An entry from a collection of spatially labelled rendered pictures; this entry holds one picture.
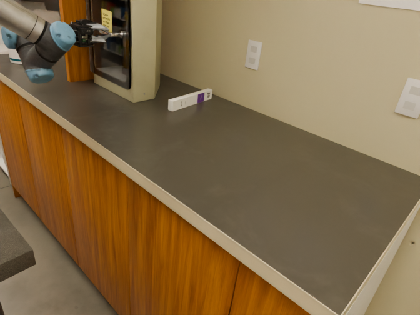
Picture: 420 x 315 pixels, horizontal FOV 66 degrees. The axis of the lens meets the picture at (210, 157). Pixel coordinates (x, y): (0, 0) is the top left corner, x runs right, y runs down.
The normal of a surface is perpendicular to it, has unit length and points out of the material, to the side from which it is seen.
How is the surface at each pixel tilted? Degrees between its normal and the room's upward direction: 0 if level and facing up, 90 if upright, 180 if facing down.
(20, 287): 0
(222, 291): 90
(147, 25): 90
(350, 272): 0
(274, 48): 90
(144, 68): 90
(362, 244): 1
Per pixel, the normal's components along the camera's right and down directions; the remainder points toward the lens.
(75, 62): 0.72, 0.40
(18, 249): 0.11, -0.87
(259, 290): -0.69, 0.29
